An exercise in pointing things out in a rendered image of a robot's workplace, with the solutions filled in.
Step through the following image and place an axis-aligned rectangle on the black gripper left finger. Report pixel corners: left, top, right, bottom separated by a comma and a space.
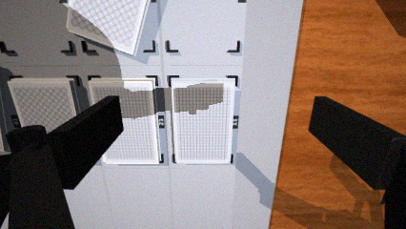
0, 95, 124, 229

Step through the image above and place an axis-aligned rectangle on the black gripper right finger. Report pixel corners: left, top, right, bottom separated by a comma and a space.
308, 96, 406, 229

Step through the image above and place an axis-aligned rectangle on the grey deck plate with rectangular bays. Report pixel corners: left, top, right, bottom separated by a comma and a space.
0, 0, 303, 229

